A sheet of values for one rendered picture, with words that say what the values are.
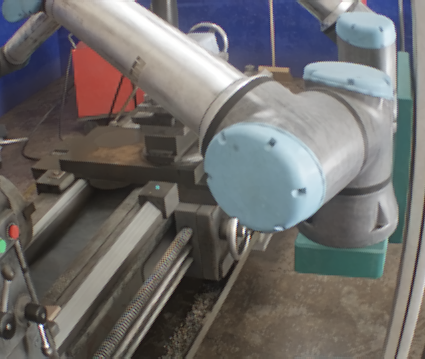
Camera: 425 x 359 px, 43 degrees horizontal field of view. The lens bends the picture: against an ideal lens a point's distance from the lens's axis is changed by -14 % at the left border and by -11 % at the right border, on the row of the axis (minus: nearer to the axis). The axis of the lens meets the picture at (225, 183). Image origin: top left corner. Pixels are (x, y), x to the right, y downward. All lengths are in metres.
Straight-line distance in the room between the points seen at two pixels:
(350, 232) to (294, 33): 4.95
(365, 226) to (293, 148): 0.27
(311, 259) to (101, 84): 3.98
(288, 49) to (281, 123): 5.14
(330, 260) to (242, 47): 5.11
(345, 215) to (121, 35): 0.45
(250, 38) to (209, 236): 4.09
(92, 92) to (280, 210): 4.17
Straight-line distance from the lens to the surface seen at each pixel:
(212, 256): 2.07
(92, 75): 4.81
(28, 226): 1.50
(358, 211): 0.93
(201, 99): 0.81
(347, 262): 0.96
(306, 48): 5.83
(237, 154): 0.74
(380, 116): 0.89
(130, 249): 1.80
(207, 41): 2.77
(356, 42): 1.32
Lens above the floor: 1.80
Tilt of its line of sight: 27 degrees down
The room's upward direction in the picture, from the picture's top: 4 degrees counter-clockwise
